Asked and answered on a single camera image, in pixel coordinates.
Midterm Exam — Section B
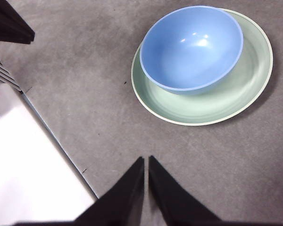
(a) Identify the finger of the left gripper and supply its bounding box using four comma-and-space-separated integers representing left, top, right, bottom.
0, 0, 36, 45

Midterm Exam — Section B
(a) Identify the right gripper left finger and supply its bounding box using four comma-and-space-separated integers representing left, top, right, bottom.
73, 156, 145, 226

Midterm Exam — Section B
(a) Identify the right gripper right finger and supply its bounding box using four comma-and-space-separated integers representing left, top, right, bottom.
148, 155, 225, 226

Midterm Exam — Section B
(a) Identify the green round plate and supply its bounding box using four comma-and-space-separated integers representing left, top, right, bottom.
131, 8, 274, 127

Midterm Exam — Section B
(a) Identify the blue ribbed bowl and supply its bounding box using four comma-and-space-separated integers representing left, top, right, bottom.
139, 5, 244, 96

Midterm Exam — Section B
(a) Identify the grey ribbed panel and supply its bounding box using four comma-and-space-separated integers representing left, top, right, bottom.
0, 49, 23, 92

